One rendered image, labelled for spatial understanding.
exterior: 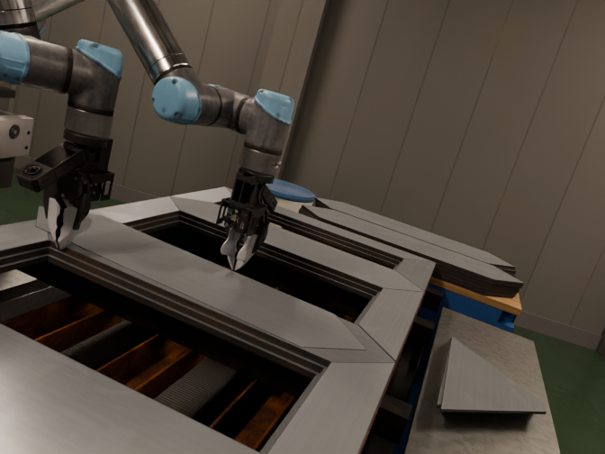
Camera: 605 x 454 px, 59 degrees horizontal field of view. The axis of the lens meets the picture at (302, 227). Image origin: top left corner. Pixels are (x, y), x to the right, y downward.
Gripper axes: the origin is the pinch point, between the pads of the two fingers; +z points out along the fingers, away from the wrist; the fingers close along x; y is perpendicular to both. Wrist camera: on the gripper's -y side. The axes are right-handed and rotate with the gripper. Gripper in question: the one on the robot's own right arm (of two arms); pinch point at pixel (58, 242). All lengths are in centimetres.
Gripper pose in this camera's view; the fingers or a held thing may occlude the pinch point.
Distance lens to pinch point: 105.0
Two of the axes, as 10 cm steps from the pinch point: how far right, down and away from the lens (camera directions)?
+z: -2.7, 9.3, 2.4
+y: 3.2, -1.4, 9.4
